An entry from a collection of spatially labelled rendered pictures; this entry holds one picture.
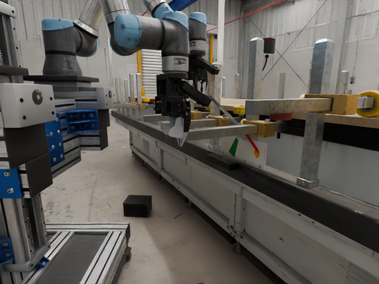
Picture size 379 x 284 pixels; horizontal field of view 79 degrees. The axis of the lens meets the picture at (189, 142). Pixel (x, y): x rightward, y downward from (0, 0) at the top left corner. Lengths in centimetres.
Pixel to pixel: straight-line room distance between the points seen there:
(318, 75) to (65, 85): 91
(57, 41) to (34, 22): 775
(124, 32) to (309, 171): 62
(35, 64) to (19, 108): 808
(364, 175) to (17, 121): 96
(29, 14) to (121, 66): 287
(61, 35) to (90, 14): 19
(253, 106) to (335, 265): 82
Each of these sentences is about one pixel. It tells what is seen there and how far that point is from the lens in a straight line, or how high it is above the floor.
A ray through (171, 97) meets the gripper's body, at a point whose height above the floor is 96.
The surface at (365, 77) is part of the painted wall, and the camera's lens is 851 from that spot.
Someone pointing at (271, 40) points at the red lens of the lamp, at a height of 115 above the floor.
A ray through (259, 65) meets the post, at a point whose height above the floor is 107.
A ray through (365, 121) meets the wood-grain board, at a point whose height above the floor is 89.
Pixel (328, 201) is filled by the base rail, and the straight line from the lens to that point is 72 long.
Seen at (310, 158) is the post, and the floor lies 79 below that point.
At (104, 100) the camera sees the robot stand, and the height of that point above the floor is 94.
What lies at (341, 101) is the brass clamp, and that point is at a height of 95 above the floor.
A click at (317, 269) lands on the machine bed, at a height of 26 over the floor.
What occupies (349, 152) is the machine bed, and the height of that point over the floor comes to 78.
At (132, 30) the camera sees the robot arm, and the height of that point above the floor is 112.
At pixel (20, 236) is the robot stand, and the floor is 48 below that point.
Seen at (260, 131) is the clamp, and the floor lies 84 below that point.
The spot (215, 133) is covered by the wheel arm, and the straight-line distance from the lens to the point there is 74.
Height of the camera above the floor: 98
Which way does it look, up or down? 13 degrees down
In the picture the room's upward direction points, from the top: straight up
